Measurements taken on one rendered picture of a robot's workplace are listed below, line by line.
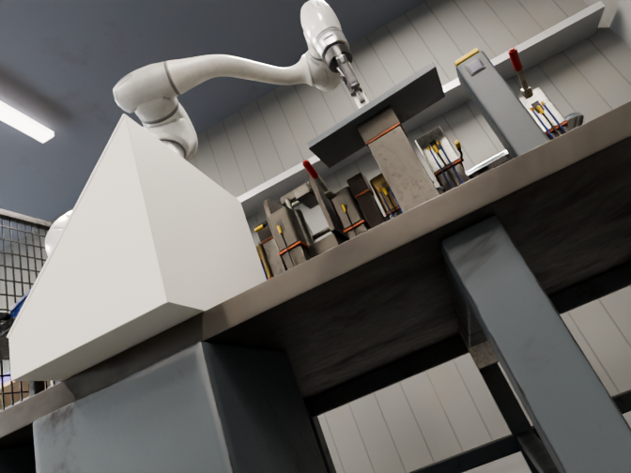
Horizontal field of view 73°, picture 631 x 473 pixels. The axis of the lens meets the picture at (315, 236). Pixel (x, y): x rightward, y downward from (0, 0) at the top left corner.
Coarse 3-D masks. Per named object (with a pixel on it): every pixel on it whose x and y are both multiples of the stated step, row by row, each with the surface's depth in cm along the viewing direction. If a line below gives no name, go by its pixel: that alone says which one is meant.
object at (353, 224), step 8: (336, 192) 123; (344, 192) 122; (336, 200) 122; (344, 200) 121; (352, 200) 120; (336, 208) 122; (344, 208) 120; (352, 208) 119; (360, 208) 121; (344, 216) 120; (352, 216) 119; (360, 216) 118; (344, 224) 119; (352, 224) 118; (360, 224) 118; (368, 224) 120; (344, 232) 119; (352, 232) 119; (360, 232) 118
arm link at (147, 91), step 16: (160, 64) 123; (128, 80) 122; (144, 80) 121; (160, 80) 122; (128, 96) 123; (144, 96) 123; (160, 96) 124; (176, 96) 128; (128, 112) 128; (144, 112) 126; (160, 112) 127
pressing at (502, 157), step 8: (576, 112) 115; (568, 120) 117; (576, 120) 119; (568, 128) 122; (504, 152) 120; (488, 160) 121; (496, 160) 124; (504, 160) 126; (472, 168) 123; (480, 168) 122; (488, 168) 126; (472, 176) 128; (440, 192) 130
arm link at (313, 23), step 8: (312, 0) 127; (320, 0) 126; (304, 8) 126; (312, 8) 124; (320, 8) 123; (328, 8) 124; (304, 16) 125; (312, 16) 123; (320, 16) 122; (328, 16) 122; (304, 24) 126; (312, 24) 123; (320, 24) 121; (328, 24) 121; (336, 24) 122; (304, 32) 128; (312, 32) 123; (320, 32) 121; (312, 40) 125; (312, 48) 129; (312, 56) 134
